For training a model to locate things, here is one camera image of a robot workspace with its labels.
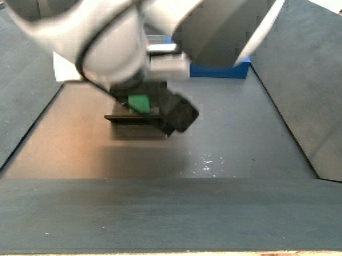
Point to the green hexagon bar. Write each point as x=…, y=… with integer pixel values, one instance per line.
x=140, y=103

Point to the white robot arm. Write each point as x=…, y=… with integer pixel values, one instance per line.
x=101, y=34

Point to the blue foam peg board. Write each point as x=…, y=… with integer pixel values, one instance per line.
x=221, y=70

